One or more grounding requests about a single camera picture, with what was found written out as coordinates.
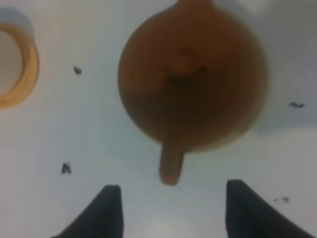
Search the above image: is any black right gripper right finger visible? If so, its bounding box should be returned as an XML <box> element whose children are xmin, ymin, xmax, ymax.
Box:
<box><xmin>225</xmin><ymin>179</ymin><xmax>312</xmax><ymax>238</ymax></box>

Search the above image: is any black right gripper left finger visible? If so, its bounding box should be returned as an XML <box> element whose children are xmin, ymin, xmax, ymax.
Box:
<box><xmin>55</xmin><ymin>185</ymin><xmax>123</xmax><ymax>238</ymax></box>

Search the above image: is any brown clay teapot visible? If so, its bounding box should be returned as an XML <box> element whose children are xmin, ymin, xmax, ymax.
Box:
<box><xmin>118</xmin><ymin>0</ymin><xmax>269</xmax><ymax>185</ymax></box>

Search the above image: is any beige teapot coaster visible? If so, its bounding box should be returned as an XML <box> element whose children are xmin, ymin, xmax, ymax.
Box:
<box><xmin>185</xmin><ymin>102</ymin><xmax>267</xmax><ymax>153</ymax></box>

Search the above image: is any orange far saucer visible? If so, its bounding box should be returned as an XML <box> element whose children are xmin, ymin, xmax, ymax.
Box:
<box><xmin>0</xmin><ymin>22</ymin><xmax>40</xmax><ymax>109</ymax></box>

